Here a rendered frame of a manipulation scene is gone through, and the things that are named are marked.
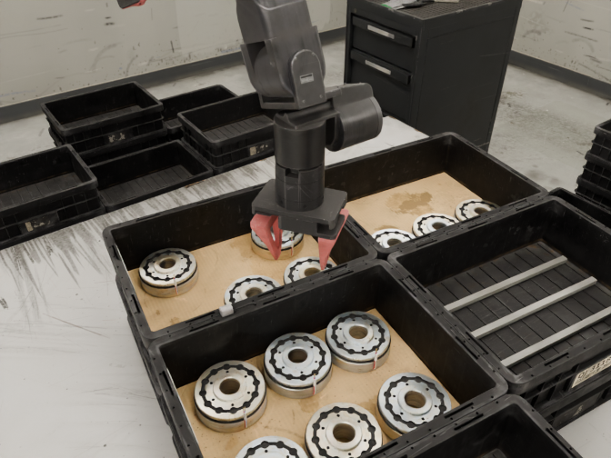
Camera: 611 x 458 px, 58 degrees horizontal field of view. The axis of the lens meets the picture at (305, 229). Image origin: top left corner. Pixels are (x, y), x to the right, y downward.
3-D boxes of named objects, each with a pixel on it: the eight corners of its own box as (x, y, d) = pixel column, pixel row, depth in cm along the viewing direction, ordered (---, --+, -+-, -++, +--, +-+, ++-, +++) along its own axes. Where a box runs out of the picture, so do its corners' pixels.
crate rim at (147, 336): (147, 353, 78) (144, 343, 77) (102, 238, 99) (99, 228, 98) (381, 266, 93) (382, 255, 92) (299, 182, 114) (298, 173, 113)
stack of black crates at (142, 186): (126, 283, 201) (105, 207, 180) (98, 242, 220) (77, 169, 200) (223, 243, 219) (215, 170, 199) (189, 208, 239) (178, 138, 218)
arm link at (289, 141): (263, 106, 59) (292, 125, 56) (314, 92, 63) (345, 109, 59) (265, 162, 64) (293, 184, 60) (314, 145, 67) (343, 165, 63)
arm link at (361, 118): (247, 58, 61) (287, 53, 54) (330, 39, 66) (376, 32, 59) (270, 163, 65) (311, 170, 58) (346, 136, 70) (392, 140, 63)
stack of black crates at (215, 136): (224, 243, 219) (212, 144, 192) (190, 209, 239) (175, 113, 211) (305, 210, 238) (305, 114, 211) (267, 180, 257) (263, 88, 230)
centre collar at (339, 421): (336, 458, 70) (336, 455, 70) (318, 427, 74) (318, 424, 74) (369, 442, 72) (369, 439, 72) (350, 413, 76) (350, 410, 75)
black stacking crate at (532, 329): (495, 439, 78) (514, 390, 71) (377, 307, 99) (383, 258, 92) (672, 339, 93) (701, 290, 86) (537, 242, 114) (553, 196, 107)
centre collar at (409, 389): (411, 423, 75) (411, 420, 74) (389, 395, 78) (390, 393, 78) (439, 407, 76) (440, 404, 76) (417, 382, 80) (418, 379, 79)
